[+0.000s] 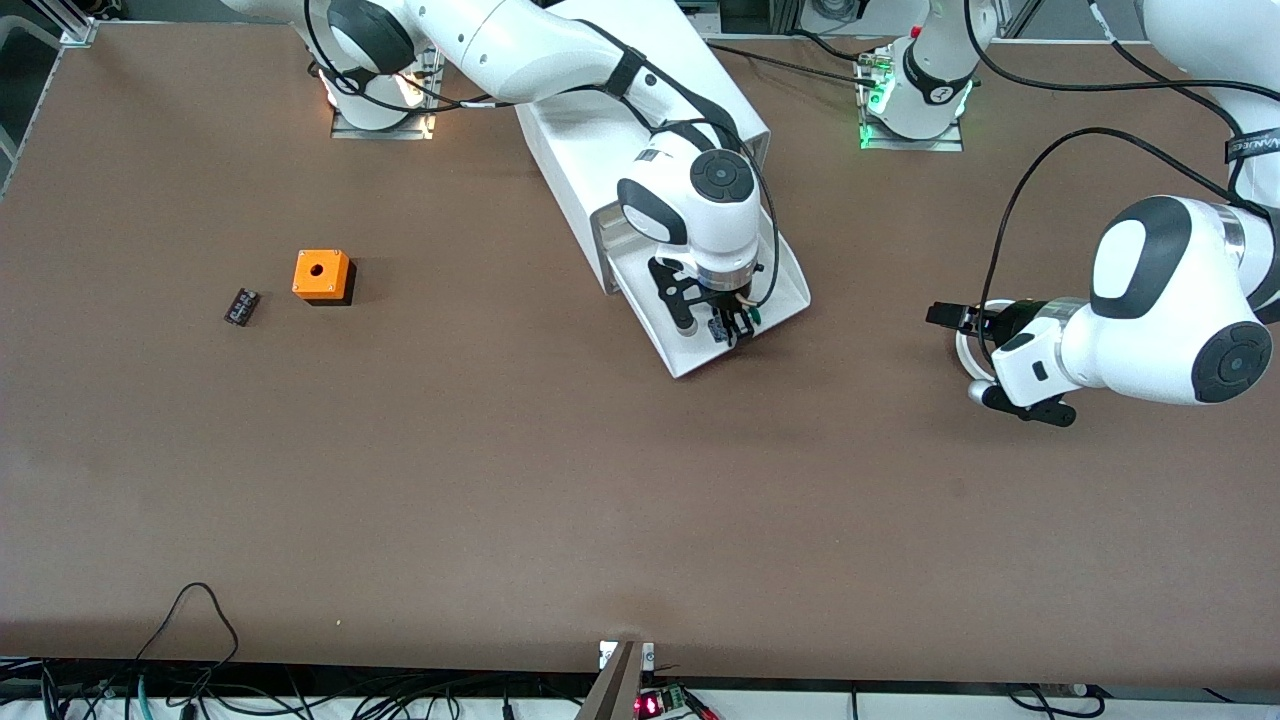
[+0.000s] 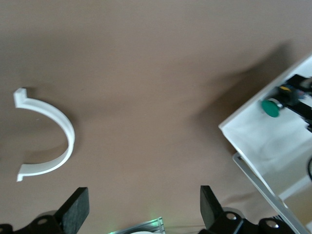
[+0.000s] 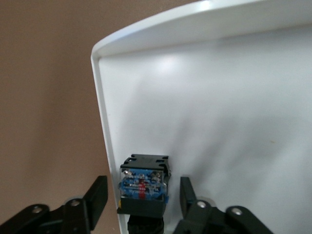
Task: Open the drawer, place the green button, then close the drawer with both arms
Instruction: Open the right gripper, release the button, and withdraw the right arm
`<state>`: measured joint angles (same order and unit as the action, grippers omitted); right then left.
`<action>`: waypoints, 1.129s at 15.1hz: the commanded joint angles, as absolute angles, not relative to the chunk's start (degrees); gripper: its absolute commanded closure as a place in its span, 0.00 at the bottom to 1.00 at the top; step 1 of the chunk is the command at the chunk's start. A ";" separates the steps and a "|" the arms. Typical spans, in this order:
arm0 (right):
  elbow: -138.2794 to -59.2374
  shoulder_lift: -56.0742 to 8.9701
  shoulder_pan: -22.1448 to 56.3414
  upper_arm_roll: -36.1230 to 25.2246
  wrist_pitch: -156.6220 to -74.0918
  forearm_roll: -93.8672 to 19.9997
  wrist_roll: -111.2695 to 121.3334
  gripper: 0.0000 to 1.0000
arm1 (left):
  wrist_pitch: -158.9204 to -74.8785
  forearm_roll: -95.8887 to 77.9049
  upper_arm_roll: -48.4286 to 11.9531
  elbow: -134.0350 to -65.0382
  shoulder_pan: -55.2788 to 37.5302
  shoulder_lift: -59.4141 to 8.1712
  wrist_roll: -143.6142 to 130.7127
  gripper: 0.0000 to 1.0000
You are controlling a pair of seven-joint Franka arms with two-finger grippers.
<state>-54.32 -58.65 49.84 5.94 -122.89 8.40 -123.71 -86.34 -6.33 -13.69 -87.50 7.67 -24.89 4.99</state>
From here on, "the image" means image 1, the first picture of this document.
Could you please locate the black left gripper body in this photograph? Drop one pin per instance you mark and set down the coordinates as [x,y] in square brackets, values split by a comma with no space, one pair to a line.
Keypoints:
[1014,318]

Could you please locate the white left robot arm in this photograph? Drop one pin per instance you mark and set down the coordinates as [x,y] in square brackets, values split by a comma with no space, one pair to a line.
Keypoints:
[1160,300]

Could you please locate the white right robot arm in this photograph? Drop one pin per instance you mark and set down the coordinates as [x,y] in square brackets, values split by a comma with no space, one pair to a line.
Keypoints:
[530,50]

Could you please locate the white semicircular plastic clip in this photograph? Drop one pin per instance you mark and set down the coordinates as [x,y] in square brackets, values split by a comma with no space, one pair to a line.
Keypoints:
[962,355]

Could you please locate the circuit board with red light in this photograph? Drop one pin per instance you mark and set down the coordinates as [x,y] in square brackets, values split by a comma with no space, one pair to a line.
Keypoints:
[660,702]

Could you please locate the aluminium profile beam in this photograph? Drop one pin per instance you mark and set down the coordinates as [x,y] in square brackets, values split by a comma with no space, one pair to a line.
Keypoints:
[612,690]

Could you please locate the small dark terminal block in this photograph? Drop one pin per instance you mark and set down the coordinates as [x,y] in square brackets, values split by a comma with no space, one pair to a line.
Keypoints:
[242,307]

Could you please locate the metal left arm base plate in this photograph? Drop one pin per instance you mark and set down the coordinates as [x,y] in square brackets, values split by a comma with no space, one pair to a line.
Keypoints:
[950,143]

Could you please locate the orange button enclosure box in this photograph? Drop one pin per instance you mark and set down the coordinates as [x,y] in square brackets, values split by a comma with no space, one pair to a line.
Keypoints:
[320,272]

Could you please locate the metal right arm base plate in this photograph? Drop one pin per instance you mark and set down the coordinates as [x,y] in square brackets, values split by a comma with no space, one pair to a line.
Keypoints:
[345,128]

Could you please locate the aluminium frame post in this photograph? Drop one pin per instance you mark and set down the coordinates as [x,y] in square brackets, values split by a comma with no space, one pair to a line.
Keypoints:
[80,25]

